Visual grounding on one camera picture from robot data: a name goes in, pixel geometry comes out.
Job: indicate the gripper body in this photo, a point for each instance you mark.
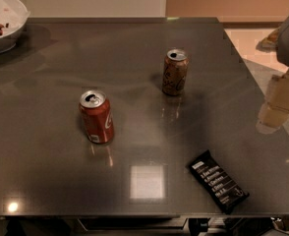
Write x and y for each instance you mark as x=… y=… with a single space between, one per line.
x=275 y=112

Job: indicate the black rxbar chocolate wrapper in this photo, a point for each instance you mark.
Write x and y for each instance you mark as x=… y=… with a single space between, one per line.
x=224 y=190

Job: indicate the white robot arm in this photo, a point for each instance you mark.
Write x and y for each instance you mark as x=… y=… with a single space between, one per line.
x=282 y=44

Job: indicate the orange-brown soda can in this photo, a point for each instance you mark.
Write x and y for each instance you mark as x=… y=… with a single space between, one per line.
x=175 y=71

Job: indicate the red cola can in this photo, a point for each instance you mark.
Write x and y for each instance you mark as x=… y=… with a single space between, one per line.
x=96 y=113

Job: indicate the white bowl with snacks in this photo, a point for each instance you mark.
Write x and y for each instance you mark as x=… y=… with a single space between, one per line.
x=13 y=17

